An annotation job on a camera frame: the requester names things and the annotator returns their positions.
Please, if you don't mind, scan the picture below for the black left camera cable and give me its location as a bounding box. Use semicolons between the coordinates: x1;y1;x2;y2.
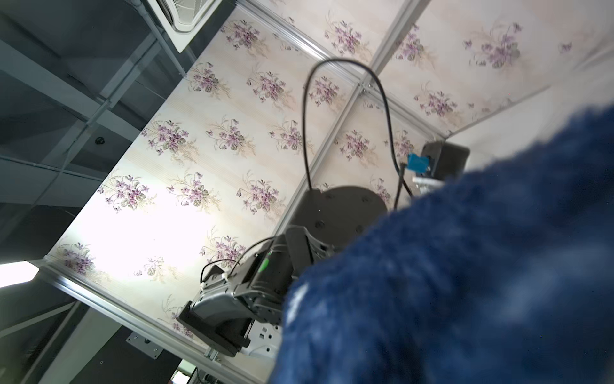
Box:
301;58;414;212

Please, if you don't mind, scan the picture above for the ceiling air conditioner unit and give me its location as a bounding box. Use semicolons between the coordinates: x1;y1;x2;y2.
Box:
143;0;222;53

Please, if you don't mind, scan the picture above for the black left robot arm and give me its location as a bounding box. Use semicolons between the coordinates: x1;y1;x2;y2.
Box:
177;186;388;358

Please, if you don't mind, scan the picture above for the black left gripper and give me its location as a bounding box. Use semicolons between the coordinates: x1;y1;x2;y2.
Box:
289;186;388;252

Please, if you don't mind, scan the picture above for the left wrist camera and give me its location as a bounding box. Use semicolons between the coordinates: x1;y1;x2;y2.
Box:
406;142;470;194

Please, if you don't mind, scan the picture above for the navy blue star blanket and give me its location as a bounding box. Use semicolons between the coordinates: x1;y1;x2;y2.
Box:
270;107;613;383

